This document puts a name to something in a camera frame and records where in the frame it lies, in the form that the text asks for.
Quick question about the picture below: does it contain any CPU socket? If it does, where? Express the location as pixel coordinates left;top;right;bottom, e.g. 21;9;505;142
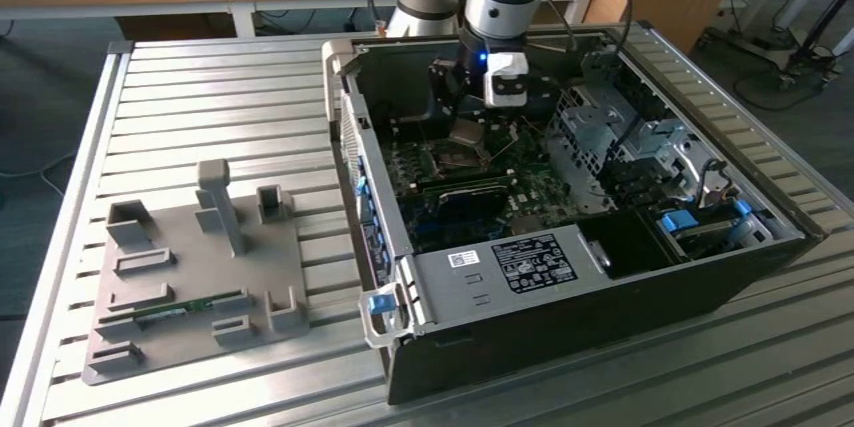
424;136;498;178

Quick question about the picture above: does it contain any silver drive cage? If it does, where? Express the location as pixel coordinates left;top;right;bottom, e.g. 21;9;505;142
540;44;692;183

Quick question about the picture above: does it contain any green motherboard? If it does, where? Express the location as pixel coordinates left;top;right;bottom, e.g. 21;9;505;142
382;114;581;254

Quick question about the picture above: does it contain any black blue graphics card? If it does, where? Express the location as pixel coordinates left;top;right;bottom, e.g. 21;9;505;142
425;185;512;236

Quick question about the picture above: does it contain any blue disk carrier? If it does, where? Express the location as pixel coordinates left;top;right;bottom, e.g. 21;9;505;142
656;210;700;236

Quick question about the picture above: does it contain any wheeled equipment stand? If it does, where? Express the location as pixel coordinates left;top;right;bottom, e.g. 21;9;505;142
699;0;854;86

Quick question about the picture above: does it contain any silver power supply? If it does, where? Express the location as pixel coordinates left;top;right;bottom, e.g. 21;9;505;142
396;224;612;337

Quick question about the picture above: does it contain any brown under-desk cabinet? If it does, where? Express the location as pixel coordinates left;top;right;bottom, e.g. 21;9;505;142
111;12;236;41

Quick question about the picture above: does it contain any black PC case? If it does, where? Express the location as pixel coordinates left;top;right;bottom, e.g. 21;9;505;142
318;20;854;406

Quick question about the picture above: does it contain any grey parts rack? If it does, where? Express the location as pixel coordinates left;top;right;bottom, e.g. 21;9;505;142
78;158;313;387

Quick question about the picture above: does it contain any black side camera box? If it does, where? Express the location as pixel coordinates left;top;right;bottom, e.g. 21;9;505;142
426;57;461;99

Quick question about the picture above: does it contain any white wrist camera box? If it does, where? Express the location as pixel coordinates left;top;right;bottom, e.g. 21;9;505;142
481;50;530;109

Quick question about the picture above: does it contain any black cable bundle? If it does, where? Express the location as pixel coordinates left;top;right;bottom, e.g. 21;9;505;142
689;157;739;211

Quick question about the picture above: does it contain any black floor cable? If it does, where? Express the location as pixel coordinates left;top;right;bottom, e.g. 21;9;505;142
732;59;832;113

